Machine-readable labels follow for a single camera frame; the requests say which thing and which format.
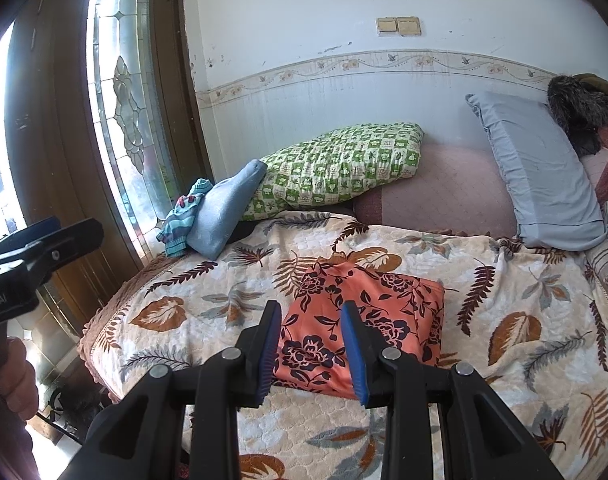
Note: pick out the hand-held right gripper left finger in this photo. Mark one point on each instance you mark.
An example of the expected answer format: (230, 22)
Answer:
(269, 355)

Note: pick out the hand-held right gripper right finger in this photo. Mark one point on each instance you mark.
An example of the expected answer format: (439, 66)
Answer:
(353, 355)

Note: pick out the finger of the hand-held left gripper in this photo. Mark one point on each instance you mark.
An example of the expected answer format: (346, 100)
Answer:
(68, 245)
(33, 230)

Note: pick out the orange floral garment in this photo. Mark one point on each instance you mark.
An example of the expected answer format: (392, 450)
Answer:
(404, 310)

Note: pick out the person's left hand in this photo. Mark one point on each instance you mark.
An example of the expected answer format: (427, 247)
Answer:
(18, 380)

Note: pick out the teal striped cloth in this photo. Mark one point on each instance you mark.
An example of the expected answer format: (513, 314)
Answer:
(181, 220)

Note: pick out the wooden door with leaded glass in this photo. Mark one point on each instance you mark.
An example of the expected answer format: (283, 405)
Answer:
(58, 110)

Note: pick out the light blue folded cloth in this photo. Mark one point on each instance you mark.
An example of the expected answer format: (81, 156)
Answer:
(218, 215)

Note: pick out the leaf print blanket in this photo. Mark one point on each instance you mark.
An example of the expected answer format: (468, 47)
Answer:
(484, 280)

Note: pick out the green checked pillow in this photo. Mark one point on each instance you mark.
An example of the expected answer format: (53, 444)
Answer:
(334, 165)

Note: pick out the grey-blue pillow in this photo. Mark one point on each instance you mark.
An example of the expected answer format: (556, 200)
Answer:
(539, 175)

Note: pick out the brown garment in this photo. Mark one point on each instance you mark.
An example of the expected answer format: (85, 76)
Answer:
(599, 82)

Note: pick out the beige wall switch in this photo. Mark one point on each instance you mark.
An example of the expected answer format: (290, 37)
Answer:
(409, 26)
(387, 26)

